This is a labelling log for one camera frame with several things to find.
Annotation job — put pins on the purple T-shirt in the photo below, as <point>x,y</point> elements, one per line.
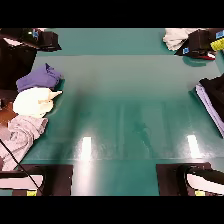
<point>38,78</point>

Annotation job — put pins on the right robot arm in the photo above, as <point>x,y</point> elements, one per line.
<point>200,41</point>

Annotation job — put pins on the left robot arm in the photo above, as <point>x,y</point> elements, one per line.
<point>46,40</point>

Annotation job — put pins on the cream garment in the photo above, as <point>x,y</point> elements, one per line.
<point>30,101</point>

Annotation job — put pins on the white garment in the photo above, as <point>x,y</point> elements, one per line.
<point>173,38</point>

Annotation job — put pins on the lavender garment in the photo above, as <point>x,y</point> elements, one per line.
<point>208,103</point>

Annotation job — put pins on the brown garment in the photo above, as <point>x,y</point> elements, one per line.
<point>6,115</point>

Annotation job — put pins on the black garment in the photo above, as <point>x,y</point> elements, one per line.
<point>216,91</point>

